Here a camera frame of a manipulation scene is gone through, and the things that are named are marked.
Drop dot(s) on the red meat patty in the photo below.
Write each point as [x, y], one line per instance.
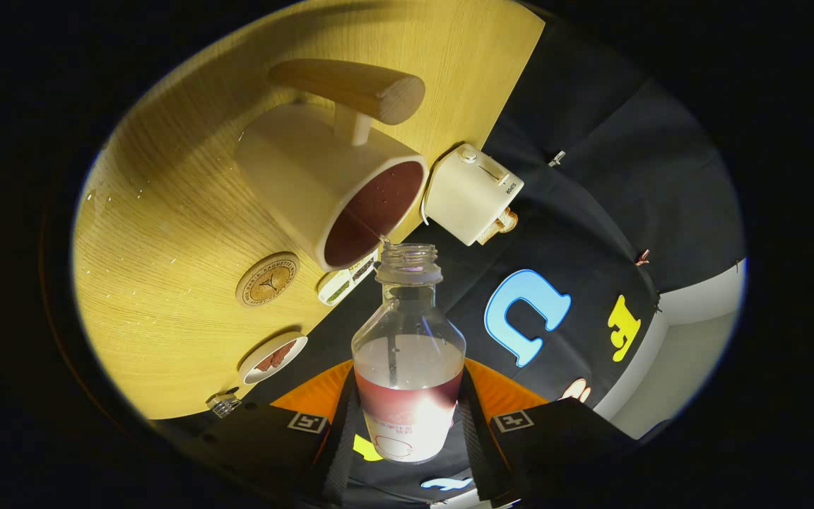
[283, 353]
[266, 364]

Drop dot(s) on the silver clip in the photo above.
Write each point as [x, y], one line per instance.
[556, 158]

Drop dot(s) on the round white plate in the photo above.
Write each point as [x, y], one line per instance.
[255, 369]

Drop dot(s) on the wooden table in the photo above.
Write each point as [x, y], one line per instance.
[188, 318]

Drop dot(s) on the toast slice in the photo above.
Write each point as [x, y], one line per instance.
[508, 220]
[492, 235]

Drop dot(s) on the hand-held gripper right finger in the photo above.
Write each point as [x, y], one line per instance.
[474, 452]

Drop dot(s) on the pink clip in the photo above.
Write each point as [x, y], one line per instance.
[641, 256]

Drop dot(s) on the cream toaster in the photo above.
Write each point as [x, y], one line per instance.
[467, 191]

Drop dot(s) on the small white divided dish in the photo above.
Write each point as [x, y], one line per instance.
[340, 286]

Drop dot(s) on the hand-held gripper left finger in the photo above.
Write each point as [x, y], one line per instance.
[340, 452]

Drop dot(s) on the round cork coaster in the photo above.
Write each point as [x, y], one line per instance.
[266, 281]

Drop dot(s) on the clear juice bottle pink label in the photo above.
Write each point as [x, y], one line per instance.
[407, 417]

